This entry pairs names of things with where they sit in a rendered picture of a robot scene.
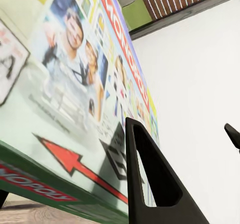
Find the board game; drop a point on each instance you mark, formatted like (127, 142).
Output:
(69, 77)

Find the bed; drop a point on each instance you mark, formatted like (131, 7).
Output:
(15, 202)

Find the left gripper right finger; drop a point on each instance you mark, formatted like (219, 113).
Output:
(174, 204)

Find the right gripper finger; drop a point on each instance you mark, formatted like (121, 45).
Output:
(233, 134)

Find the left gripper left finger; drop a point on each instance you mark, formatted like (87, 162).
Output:
(3, 196)

